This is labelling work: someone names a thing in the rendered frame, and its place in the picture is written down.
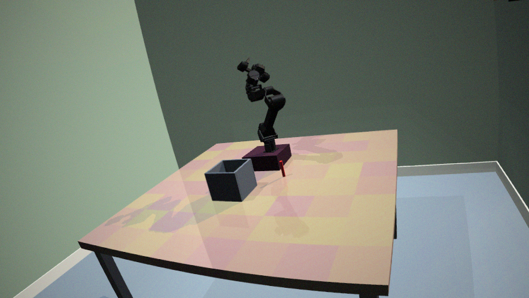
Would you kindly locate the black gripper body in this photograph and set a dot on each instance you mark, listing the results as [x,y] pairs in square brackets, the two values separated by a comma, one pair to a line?
[243,66]

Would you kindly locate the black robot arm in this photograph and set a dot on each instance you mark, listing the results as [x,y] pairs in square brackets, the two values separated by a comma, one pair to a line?
[275,103]

